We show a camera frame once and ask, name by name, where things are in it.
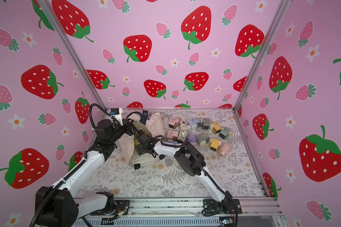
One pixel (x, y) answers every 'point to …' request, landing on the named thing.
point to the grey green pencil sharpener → (205, 123)
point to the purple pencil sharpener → (192, 138)
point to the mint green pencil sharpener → (225, 133)
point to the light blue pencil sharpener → (193, 123)
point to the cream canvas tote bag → (153, 126)
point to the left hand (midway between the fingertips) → (134, 117)
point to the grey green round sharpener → (201, 137)
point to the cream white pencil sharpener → (184, 125)
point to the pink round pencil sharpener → (224, 148)
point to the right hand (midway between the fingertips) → (140, 147)
